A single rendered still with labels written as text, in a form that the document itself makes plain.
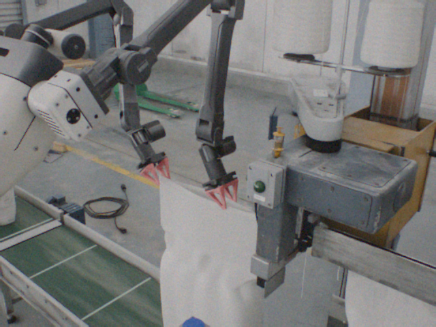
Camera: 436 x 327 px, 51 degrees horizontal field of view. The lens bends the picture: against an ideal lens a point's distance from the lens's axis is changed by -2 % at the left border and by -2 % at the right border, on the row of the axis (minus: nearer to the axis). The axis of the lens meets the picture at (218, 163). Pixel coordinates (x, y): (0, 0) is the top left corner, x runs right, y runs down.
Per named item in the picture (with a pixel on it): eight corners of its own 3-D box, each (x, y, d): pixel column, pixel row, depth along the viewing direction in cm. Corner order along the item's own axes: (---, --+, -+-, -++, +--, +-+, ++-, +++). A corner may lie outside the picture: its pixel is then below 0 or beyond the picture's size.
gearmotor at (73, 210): (39, 216, 288) (36, 195, 282) (59, 208, 299) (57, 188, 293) (66, 234, 271) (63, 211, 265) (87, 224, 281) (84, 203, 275)
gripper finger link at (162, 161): (178, 174, 162) (165, 152, 163) (164, 180, 157) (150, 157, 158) (169, 182, 166) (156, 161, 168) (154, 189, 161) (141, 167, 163)
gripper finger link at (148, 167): (174, 176, 160) (160, 154, 161) (159, 182, 155) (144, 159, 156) (164, 184, 165) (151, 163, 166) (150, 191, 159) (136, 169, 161)
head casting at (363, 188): (253, 253, 118) (259, 145, 106) (301, 218, 135) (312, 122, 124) (362, 304, 100) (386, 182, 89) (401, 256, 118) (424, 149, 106)
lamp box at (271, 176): (245, 199, 108) (247, 163, 104) (257, 193, 111) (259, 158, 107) (272, 209, 103) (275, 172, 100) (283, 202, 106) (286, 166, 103)
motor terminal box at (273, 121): (265, 147, 154) (267, 114, 150) (270, 137, 163) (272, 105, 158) (290, 150, 152) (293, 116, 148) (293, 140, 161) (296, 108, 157)
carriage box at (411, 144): (306, 223, 141) (317, 125, 129) (353, 187, 165) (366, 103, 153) (383, 253, 126) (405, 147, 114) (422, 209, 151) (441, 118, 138)
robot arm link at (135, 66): (206, -40, 126) (233, -40, 120) (221, 2, 136) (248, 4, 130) (95, 60, 110) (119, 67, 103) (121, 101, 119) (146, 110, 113)
